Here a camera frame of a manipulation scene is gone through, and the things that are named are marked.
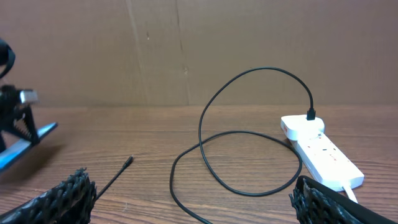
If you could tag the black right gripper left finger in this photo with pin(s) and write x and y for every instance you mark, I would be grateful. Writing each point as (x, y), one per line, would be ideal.
(71, 201)

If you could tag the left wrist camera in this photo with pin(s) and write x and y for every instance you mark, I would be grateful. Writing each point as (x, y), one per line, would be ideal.
(28, 96)

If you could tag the white power strip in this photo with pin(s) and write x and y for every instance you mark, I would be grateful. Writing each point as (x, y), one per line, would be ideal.
(326, 163)

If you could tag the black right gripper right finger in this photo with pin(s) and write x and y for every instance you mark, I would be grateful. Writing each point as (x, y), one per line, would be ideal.
(316, 203)

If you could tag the blue Galaxy smartphone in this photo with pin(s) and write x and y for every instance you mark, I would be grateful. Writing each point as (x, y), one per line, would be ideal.
(10, 155)

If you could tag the white USB charger plug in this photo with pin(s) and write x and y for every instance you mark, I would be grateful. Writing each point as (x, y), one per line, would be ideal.
(297, 127)

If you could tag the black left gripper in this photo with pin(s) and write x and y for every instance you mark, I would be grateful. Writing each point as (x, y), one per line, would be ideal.
(11, 112)

